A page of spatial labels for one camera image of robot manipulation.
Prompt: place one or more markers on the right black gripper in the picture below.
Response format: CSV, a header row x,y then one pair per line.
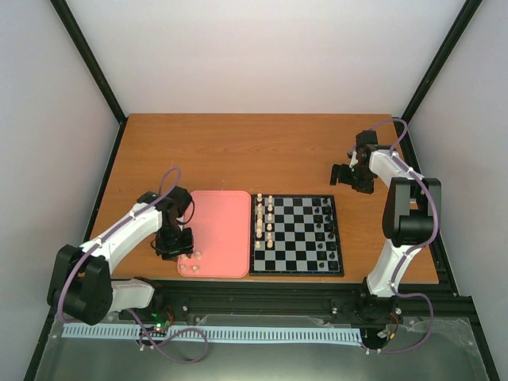
x,y
367,186

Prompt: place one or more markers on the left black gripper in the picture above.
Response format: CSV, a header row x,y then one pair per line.
x,y
186,247

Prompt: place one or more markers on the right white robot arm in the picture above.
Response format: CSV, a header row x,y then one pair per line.
x,y
410,218

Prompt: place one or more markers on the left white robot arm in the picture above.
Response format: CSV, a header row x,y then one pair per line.
x,y
81,285

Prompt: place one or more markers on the black white chess board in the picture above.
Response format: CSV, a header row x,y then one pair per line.
x,y
298,246

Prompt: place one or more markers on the pink plastic tray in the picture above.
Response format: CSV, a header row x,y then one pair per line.
x,y
221,225

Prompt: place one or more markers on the light blue slotted cable duct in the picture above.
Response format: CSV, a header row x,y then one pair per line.
x,y
217,334

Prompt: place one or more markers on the black aluminium frame rail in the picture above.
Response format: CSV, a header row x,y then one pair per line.
x,y
349,304

